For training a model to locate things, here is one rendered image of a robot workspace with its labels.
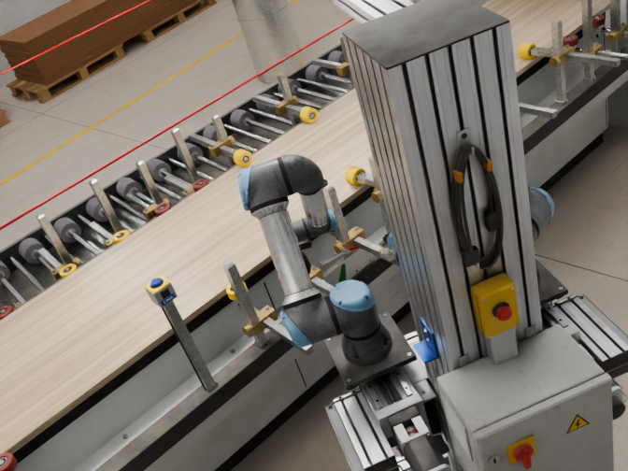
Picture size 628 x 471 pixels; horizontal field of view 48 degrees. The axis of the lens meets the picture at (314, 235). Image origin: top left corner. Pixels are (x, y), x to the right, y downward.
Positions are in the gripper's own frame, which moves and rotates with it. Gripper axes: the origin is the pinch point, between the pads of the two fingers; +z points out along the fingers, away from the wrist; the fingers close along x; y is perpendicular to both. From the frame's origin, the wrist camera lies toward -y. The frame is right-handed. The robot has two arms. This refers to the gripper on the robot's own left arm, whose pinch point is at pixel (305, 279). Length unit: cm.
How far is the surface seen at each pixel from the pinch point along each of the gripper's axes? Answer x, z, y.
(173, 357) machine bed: -45, 14, 38
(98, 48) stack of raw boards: -510, 64, -386
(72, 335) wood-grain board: -82, 0, 49
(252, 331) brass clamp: -14.5, 9.1, 21.8
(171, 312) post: -24, -20, 44
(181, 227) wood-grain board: -78, 0, -22
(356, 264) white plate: 4.7, 16.0, -28.1
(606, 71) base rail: 72, 20, -202
